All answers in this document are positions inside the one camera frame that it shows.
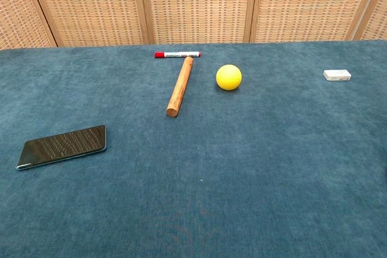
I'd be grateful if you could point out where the small black rectangular device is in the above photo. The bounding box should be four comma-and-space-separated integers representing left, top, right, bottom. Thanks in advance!
15, 124, 108, 171

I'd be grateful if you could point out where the wooden cylindrical stick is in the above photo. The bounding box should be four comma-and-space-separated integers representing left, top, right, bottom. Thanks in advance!
165, 56, 194, 118

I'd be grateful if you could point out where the blue table cloth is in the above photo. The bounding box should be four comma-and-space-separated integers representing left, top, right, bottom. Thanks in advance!
0, 39, 387, 258

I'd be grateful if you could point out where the yellow ball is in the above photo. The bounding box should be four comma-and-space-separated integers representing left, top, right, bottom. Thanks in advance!
215, 64, 243, 91

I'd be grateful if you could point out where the red and white marker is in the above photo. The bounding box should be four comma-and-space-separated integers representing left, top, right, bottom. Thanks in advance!
154, 51, 203, 59

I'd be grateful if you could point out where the woven rattan folding screen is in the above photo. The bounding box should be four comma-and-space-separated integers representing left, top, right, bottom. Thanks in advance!
0, 0, 387, 51

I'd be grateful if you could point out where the white eraser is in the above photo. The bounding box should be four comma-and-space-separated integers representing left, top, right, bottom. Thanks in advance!
322, 69, 353, 82

